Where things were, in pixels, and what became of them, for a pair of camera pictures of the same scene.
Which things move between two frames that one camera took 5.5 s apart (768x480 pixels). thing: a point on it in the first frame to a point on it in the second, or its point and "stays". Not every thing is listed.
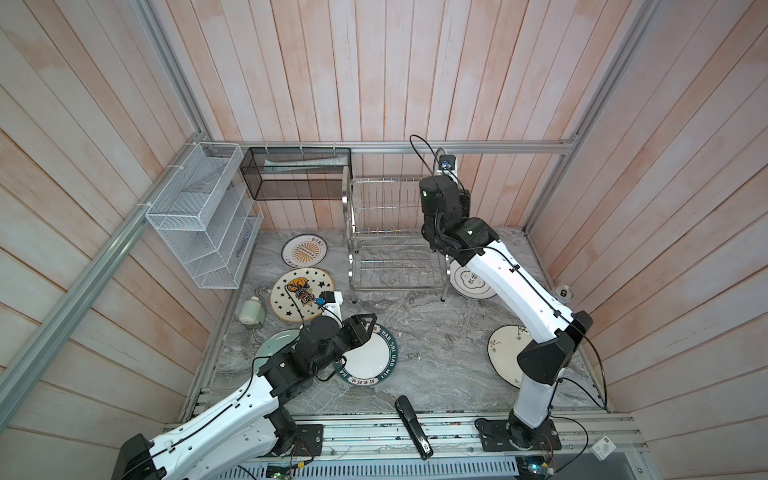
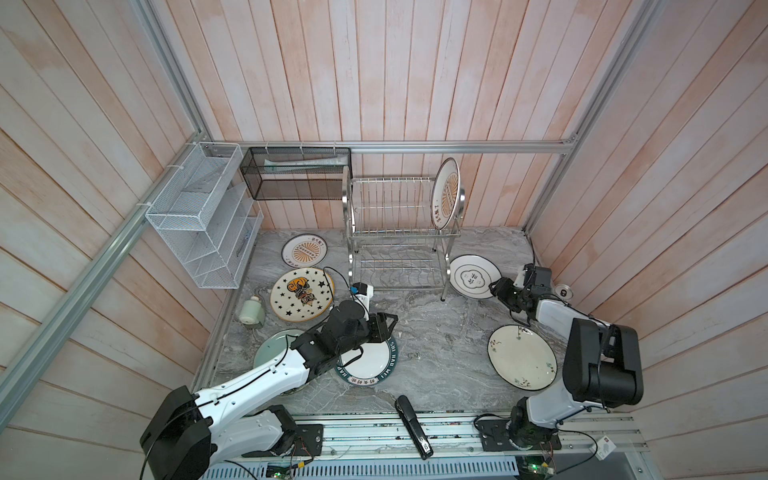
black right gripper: (466, 203) to (501, 287)
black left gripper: (355, 326) to (379, 326)
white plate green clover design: (468, 282) stays
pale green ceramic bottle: (252, 313) stays
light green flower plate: (272, 345) stays
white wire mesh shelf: (206, 216) stays
